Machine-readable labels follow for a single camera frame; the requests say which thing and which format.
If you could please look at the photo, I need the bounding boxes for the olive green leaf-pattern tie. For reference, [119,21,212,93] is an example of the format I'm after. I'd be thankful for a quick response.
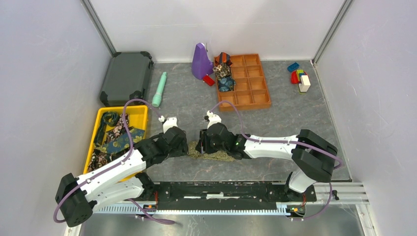
[188,141,235,162]

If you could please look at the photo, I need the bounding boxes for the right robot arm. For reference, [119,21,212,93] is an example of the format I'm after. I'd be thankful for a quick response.
[195,123,340,201]

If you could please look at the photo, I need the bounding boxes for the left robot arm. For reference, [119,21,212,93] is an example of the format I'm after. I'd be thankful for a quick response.
[53,126,188,227]

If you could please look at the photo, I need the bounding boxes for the yellow plastic bin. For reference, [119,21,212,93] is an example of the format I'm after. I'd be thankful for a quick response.
[83,105,148,174]

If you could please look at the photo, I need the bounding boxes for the mint green flashlight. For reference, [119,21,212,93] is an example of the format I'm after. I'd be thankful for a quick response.
[152,72,167,107]

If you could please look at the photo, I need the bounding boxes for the blue yellow-flower tie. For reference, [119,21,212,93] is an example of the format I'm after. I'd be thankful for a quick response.
[95,127,145,153]

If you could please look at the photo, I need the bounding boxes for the rolled blue paisley tie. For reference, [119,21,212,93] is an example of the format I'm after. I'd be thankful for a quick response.
[217,76,236,92]

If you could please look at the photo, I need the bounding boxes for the black pink-floral tie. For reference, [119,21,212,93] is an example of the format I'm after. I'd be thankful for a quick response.
[103,117,126,144]

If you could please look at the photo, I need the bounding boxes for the orange wooden compartment tray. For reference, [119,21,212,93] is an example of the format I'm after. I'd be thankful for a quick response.
[217,54,271,112]

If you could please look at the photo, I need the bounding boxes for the dark green striped tie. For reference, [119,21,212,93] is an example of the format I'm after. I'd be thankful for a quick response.
[93,112,120,147]

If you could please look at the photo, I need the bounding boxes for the rolled brown floral tie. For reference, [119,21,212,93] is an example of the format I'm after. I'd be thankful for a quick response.
[213,63,232,79]

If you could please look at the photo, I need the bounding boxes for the purple plastic object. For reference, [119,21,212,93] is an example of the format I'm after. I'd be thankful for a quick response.
[191,43,213,80]

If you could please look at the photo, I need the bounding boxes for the dark brown-leaf tie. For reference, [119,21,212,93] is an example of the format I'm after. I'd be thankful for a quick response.
[87,149,128,173]

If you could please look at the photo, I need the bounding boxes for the rolled orange navy tie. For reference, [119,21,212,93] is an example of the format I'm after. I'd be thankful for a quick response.
[214,52,233,66]

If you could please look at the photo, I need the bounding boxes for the dark grey suitcase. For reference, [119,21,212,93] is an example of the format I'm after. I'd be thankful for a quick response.
[99,51,154,107]

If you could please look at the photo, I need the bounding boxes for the red toy block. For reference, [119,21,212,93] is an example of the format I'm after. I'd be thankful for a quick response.
[290,70,300,84]

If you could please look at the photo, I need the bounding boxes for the white toy block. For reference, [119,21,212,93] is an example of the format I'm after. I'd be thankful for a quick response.
[298,75,311,93]

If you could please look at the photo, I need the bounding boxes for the blue toy brick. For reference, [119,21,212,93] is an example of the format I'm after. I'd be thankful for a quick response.
[287,62,300,73]

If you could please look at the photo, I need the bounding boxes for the green toy block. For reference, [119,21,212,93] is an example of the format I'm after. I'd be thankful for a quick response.
[296,69,305,77]

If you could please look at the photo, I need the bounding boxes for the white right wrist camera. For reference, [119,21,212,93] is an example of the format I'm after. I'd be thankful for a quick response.
[204,111,222,129]

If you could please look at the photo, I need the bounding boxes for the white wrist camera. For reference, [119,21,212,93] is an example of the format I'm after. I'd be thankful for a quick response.
[204,111,222,129]
[158,116,178,133]

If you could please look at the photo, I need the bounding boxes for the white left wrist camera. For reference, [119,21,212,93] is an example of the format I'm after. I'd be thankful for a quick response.
[158,116,178,133]

